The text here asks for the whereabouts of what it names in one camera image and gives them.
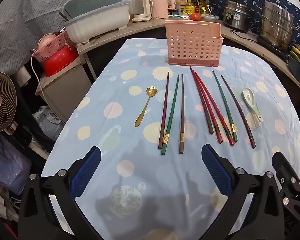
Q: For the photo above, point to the green chopstick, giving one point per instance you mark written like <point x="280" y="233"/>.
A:
<point x="170" y="115"/>
<point x="224" y="105"/>

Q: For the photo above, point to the yellow seasoning packet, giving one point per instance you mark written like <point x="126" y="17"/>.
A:
<point x="188" y="10"/>

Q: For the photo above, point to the pink plate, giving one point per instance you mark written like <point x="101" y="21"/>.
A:
<point x="46" y="41"/>

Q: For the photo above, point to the wooden counter shelf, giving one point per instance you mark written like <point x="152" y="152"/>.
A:
<point x="145" y="26"/>

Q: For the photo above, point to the white blue dish drainer box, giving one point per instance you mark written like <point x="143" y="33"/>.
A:
<point x="97" y="25"/>

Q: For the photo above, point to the grey striped curtain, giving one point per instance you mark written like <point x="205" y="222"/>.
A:
<point x="20" y="17"/>

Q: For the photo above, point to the brown chopstick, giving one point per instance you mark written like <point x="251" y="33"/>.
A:
<point x="182" y="115"/>

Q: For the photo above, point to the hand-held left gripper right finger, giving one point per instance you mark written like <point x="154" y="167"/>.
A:
<point x="216" y="171"/>

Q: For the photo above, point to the stainless steel rice cooker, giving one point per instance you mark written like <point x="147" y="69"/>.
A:
<point x="237" y="15"/>

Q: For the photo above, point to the maroon purple chopstick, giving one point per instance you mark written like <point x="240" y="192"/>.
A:
<point x="164" y="110"/>

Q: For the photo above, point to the pink electric kettle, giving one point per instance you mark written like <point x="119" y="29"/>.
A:
<point x="160" y="6"/>

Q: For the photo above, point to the black induction cooker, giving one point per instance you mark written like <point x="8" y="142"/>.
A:
<point x="270" y="46"/>

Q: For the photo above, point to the red tomato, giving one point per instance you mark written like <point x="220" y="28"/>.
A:
<point x="195" y="16"/>

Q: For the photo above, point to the dark purple chopstick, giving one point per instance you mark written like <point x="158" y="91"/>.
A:
<point x="242" y="115"/>

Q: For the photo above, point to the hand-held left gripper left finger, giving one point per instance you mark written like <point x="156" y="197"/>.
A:
<point x="86" y="172"/>

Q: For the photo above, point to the purple plastic bag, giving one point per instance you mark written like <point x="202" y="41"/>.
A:
<point x="7" y="165"/>

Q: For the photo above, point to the white gold tin can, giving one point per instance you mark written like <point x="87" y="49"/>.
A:
<point x="180" y="8"/>

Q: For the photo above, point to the round electric fan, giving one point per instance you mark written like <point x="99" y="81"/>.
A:
<point x="0" y="102"/>

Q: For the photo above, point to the light blue wipes packet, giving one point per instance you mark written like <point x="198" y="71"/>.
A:
<point x="177" y="16"/>

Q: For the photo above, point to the dark red chopstick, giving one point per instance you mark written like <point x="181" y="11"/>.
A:
<point x="201" y="97"/>

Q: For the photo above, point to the red plastic basin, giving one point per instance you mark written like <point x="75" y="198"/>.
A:
<point x="60" y="62"/>

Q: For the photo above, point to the white paper roll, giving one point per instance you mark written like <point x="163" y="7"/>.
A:
<point x="23" y="76"/>

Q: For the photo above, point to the pink plastic basket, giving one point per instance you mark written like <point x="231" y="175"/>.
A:
<point x="52" y="47"/>

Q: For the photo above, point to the white ceramic spoon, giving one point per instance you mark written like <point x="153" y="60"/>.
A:
<point x="248" y="96"/>
<point x="255" y="123"/>

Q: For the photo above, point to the dark sauce bottle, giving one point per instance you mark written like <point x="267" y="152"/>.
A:
<point x="196" y="3"/>

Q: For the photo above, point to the white electric kettle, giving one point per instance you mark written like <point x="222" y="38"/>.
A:
<point x="141" y="7"/>

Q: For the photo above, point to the small grey cabinet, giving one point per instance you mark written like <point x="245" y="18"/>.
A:
<point x="65" y="95"/>

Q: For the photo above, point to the grey plastic bag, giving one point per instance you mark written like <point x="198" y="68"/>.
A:
<point x="47" y="122"/>

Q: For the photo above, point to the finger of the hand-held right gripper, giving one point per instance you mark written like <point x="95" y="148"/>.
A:
<point x="286" y="167"/>

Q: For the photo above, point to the clear food container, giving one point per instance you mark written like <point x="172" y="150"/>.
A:
<point x="209" y="17"/>

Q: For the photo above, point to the stainless steel steamer pot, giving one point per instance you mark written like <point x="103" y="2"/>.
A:
<point x="277" y="25"/>

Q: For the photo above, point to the pink perforated utensil holder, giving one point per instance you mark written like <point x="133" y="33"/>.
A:
<point x="190" y="45"/>

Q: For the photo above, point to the blue dotted tablecloth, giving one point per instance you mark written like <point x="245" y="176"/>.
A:
<point x="140" y="180"/>

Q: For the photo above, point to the dark teal container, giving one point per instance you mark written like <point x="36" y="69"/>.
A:
<point x="298" y="65"/>

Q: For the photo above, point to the gold flower spoon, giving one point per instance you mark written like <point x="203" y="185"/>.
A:
<point x="151" y="91"/>

